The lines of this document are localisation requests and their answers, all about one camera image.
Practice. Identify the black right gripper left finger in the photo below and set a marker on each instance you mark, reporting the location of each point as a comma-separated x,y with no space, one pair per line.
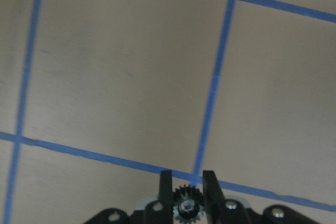
158,209

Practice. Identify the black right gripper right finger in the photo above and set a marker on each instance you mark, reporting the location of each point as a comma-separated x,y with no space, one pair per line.
219,209

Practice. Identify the black bearing gear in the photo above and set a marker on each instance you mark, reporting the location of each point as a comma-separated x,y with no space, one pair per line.
188,204

